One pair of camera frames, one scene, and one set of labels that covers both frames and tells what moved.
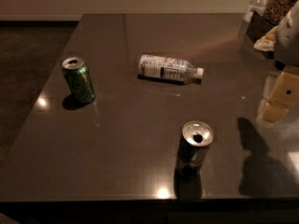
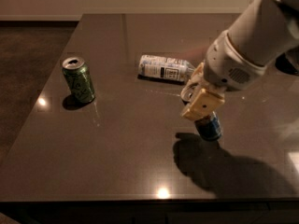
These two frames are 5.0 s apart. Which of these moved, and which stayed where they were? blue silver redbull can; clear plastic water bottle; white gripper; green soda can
Moved: blue silver redbull can; white gripper
Stayed: green soda can; clear plastic water bottle
